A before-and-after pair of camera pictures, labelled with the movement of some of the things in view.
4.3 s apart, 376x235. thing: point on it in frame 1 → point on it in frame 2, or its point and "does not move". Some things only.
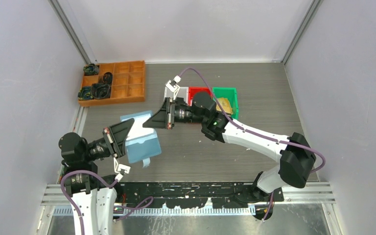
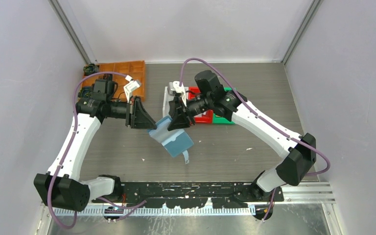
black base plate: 193,195 does not move
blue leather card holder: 141,143 → 176,142
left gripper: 118,131 → 137,116
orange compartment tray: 128,83 does not move
